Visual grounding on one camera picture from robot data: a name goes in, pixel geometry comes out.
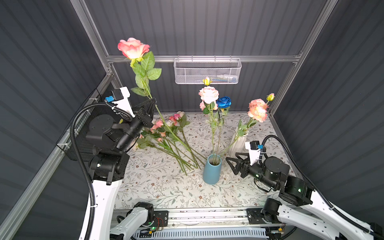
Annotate pile of artificial flowers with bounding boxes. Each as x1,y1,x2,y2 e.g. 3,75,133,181
135,111,203,174

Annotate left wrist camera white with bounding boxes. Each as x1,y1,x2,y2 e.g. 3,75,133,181
105,87,135,117

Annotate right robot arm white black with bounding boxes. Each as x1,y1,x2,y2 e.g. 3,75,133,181
226,153,384,240

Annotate blue artificial rose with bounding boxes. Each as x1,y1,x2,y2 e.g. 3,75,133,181
216,97,232,154

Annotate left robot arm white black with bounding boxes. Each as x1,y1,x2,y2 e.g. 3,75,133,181
70,99,156,240

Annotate floral patterned table mat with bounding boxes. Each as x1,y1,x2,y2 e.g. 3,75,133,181
114,112,290,210

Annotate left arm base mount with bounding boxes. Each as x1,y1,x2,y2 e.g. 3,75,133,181
151,210,169,228

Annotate pink carnation flower stem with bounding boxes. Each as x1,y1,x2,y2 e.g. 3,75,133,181
199,77,220,154

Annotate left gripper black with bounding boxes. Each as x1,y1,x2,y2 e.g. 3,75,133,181
115,98,154,156

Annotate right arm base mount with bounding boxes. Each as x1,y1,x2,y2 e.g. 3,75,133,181
246,208,270,225

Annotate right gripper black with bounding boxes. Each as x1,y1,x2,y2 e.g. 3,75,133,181
225,150,276,190

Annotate white ribbed ceramic vase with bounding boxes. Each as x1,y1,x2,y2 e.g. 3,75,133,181
228,134,248,158

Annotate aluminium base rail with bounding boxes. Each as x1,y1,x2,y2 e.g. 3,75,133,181
110,206,331,232

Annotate large pink rose stem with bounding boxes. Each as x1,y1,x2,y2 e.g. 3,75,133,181
117,37,208,163

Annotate peach rose flower stem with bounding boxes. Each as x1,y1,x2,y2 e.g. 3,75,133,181
221,93,275,157

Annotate items in white basket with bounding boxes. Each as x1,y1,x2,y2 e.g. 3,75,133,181
194,74,238,84

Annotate blue ceramic vase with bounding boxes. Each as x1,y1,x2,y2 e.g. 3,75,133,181
203,154,222,185

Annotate white wire mesh basket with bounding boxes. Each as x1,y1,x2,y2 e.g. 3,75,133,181
174,56,242,85

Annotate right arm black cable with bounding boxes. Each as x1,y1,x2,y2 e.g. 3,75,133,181
260,134,384,238

